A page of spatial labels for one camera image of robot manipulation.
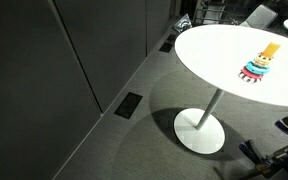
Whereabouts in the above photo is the orange toy peg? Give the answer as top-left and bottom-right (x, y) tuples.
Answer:
(261, 41), (282, 59)

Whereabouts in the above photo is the blue toy ring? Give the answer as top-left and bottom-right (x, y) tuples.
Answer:
(245, 60), (271, 75)

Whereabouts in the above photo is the shiny metal floor box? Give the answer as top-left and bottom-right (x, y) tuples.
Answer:
(171, 13), (194, 34)

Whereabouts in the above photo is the green yellow checkered toy ring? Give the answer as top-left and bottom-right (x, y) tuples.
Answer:
(253, 52), (274, 67)

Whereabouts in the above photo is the large black floor outlet plate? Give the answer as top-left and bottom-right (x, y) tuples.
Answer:
(113, 91), (144, 120)

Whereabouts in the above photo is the dark metal rack frame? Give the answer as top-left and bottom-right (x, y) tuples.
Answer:
(192, 0), (242, 26)

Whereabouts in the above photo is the white table pedestal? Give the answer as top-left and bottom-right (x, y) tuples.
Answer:
(173, 87), (226, 156)

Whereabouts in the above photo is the grey mesh chair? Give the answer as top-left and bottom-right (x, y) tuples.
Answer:
(239, 3), (279, 31)

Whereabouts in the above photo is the black white striped toy base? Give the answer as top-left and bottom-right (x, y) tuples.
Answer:
(237, 71), (262, 85)

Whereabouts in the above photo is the red toy ring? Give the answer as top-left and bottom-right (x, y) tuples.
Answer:
(241, 66), (264, 81)

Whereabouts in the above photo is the small black floor outlet plate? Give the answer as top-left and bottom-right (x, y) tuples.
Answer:
(158, 41), (175, 54)

